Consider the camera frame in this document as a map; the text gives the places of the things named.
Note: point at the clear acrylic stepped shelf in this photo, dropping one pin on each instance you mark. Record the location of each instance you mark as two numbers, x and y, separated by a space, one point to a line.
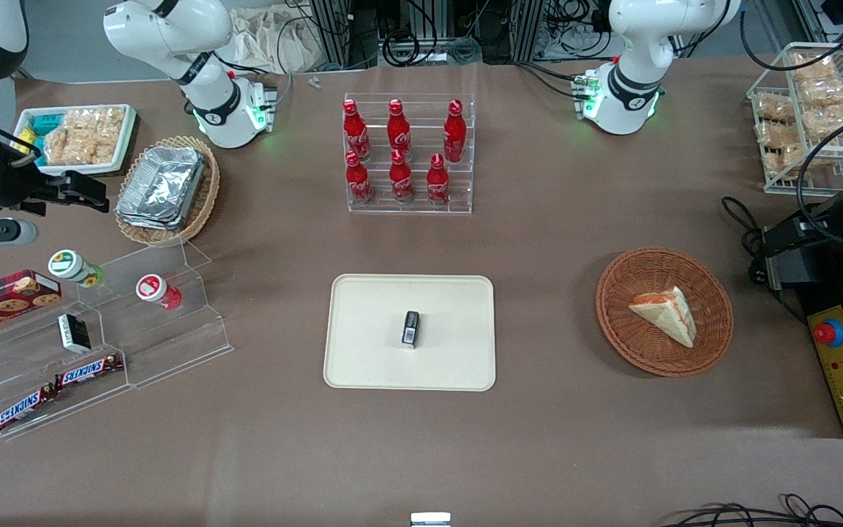
173 344

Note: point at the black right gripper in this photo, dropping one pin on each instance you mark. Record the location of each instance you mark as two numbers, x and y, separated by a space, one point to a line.
13 186

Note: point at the stack of foil trays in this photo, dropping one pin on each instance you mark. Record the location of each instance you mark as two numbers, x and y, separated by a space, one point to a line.
162 187

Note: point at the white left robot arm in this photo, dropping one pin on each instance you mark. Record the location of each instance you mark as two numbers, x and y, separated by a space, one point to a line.
641 44

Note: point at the beige cloth bag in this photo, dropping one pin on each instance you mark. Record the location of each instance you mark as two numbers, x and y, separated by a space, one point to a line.
268 40

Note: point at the red cookie box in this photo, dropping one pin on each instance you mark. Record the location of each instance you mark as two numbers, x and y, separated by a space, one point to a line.
4 300

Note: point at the Snickers chocolate bar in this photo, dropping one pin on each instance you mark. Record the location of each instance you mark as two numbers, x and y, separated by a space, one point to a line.
88 371
25 408

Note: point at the green lid drink bottle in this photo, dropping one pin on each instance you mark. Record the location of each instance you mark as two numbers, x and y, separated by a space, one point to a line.
70 266

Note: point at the triangular sandwich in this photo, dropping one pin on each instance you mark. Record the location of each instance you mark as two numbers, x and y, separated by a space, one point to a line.
667 315

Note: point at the white plastic snack bin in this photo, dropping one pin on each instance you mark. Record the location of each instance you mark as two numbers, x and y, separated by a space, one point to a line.
85 169

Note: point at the clear rice cracker pack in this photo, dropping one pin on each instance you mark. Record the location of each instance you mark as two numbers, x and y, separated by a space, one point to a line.
103 132
66 146

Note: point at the red lid drink bottle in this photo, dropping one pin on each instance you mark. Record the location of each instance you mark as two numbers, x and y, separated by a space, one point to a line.
154 289

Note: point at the clear bag of crackers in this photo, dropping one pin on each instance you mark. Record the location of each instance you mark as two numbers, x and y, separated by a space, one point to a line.
778 135
831 121
784 161
813 66
827 91
774 106

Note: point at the clear acrylic bottle rack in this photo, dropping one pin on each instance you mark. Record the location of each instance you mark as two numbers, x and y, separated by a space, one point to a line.
458 190

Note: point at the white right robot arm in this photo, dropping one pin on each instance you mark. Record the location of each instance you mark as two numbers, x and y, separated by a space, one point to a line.
173 29

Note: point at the white device at table edge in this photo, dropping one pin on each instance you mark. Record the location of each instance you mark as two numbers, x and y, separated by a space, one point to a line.
430 520

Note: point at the round brown wicker basket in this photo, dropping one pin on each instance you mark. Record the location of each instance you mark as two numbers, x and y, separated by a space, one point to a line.
656 355

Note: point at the teal snack packet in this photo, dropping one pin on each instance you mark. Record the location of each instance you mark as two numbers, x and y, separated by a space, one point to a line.
45 123

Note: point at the small black white box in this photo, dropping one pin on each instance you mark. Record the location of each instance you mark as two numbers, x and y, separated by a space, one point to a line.
74 333

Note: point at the yellow snack packet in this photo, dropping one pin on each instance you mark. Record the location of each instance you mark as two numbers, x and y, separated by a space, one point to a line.
25 141

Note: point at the aluminium frame post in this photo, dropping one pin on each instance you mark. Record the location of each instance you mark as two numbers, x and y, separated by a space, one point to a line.
334 29
527 29

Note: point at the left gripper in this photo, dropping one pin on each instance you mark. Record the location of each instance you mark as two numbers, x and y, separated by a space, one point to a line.
822 238

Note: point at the oval wicker basket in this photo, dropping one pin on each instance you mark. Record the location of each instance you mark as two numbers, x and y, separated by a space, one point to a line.
205 197

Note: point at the red cola bottle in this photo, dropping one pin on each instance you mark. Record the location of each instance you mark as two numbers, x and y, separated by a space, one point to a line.
358 183
437 184
399 132
356 132
401 181
454 135

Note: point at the red emergency stop button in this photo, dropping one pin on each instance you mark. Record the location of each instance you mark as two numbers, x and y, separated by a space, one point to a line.
829 333

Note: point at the cream plastic tray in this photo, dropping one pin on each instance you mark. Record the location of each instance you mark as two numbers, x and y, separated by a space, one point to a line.
370 344

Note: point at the grey metal bracket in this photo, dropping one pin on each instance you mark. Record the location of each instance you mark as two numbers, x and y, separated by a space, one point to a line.
784 272

